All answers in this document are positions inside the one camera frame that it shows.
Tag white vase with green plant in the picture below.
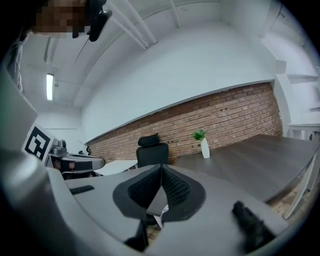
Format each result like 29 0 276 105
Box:
191 129 211 159

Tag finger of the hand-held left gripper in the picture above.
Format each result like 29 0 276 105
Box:
61 154 106 174

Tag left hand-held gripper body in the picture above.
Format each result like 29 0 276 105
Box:
21 123 69 174

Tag person's grey sweatshirt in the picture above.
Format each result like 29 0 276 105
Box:
6 32 27 95

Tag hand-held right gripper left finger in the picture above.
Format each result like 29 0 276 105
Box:
65 163 162 252

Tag ceiling light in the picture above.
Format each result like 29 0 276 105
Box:
45 73 55 102

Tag white wall shelves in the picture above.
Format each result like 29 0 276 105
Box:
274 59 320 141

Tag white desk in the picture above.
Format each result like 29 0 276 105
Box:
93 159 138 177

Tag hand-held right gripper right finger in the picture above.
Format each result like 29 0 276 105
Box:
148 163 290 256

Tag black head-worn camera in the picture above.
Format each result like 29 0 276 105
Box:
72 0 113 43

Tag dark wooden table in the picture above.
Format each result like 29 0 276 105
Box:
146 133 320 230

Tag person's face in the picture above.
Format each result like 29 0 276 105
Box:
31 0 88 39

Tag white ceiling pipes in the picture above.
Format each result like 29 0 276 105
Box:
107 0 159 50

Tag black office chair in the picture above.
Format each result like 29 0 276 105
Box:
136 133 170 168

